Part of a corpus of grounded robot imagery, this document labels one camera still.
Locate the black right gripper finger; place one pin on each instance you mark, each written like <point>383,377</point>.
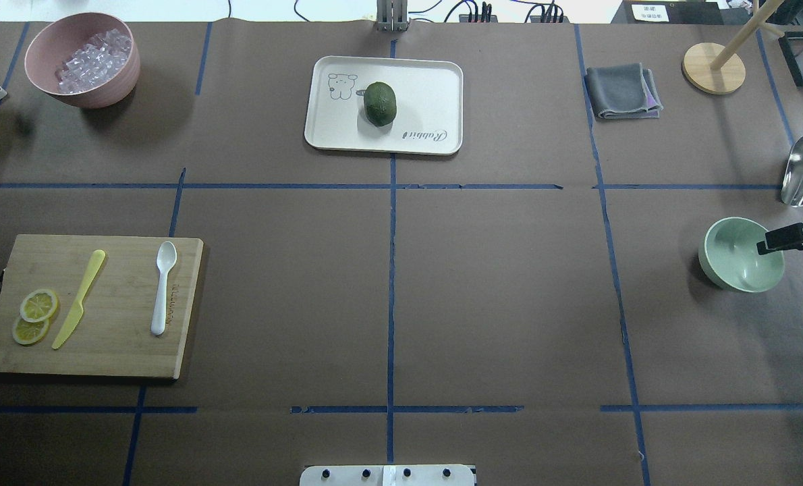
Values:
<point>783,239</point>

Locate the light green bowl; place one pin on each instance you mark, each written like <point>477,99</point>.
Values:
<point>728,255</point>

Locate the white plastic spoon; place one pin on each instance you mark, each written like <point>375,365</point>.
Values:
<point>166,258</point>

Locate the pink bowl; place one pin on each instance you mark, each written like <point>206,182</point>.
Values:
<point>52,46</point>

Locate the wooden stand with pole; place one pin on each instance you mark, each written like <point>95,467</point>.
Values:
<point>717,69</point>

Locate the grey folded cloth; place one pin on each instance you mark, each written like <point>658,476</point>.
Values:
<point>623,92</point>

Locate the black box with label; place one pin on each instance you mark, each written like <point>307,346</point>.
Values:
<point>668,12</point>

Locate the white rabbit tray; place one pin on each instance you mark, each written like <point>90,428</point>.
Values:
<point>429,97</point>

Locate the black power strip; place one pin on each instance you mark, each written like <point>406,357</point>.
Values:
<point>511,12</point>

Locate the green avocado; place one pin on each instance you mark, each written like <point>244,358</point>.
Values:
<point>380,104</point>

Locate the bamboo cutting board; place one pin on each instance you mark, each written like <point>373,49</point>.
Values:
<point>113,338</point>

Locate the clear ice cubes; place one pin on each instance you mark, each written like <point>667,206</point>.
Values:
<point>103,56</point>

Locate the yellow plastic knife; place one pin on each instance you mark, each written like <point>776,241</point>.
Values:
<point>76,311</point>

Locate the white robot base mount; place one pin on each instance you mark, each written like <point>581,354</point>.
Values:
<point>389,474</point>

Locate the grey metal bracket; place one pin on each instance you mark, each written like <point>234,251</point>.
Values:
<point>392,16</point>

